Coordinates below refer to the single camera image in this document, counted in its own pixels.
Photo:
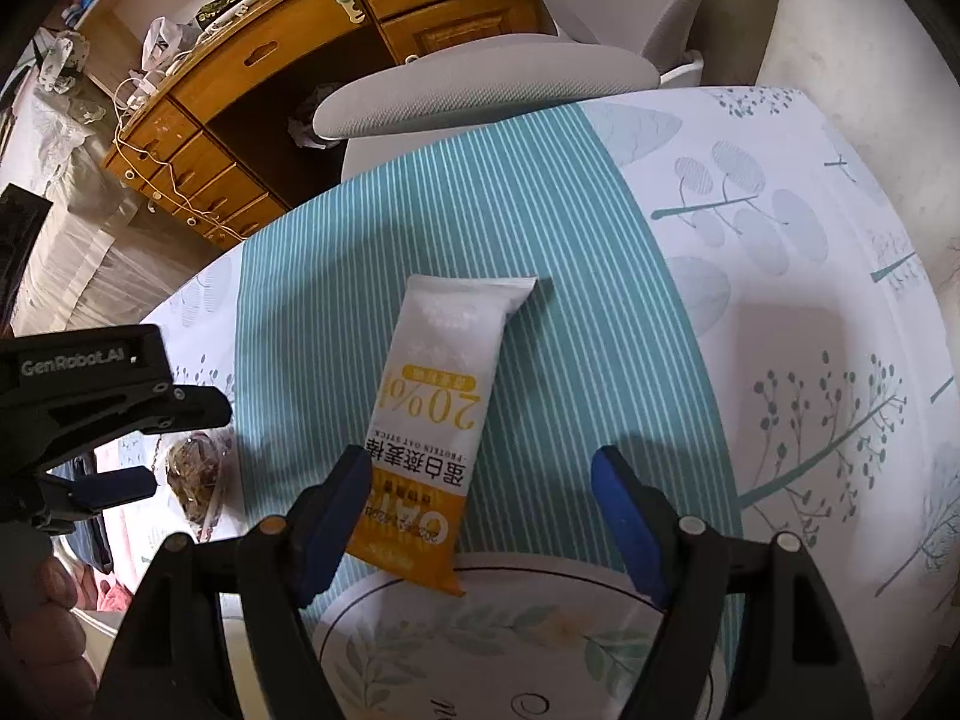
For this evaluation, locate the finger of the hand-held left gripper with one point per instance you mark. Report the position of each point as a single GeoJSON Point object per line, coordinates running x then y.
{"type": "Point", "coordinates": [195, 405]}
{"type": "Point", "coordinates": [112, 487]}

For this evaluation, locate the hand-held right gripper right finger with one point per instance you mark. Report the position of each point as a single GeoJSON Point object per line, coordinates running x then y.
{"type": "Point", "coordinates": [630, 532]}

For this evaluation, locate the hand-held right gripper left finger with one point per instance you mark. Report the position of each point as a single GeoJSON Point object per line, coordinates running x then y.
{"type": "Point", "coordinates": [330, 532]}

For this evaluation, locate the clear packet of brown snack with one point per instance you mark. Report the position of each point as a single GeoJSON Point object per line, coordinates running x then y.
{"type": "Point", "coordinates": [191, 472]}

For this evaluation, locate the white and yellow oat bar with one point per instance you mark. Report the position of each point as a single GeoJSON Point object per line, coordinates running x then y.
{"type": "Point", "coordinates": [435, 375]}

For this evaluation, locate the person's left hand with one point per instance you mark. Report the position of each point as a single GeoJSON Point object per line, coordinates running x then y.
{"type": "Point", "coordinates": [37, 637]}

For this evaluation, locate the lace-covered cabinet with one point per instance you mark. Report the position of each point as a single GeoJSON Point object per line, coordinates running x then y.
{"type": "Point", "coordinates": [97, 262]}

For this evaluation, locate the pink blanket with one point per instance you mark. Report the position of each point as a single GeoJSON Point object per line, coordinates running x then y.
{"type": "Point", "coordinates": [116, 598]}

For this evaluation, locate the white power strip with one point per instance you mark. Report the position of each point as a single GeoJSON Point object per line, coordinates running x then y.
{"type": "Point", "coordinates": [139, 86]}

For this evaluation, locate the black trash bag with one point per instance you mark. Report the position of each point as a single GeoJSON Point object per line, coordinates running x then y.
{"type": "Point", "coordinates": [311, 127]}

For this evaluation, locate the printed cloth bag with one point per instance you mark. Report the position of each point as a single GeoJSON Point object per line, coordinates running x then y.
{"type": "Point", "coordinates": [60, 60]}

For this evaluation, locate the white plastic bag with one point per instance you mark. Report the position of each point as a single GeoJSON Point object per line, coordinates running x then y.
{"type": "Point", "coordinates": [171, 41]}

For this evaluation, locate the wooden desk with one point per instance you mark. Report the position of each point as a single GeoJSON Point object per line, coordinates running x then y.
{"type": "Point", "coordinates": [247, 67]}

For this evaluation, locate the grey office chair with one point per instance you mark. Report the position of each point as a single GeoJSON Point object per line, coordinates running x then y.
{"type": "Point", "coordinates": [487, 82]}

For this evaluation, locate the white floral curtain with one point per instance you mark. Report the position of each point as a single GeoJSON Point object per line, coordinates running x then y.
{"type": "Point", "coordinates": [862, 52]}

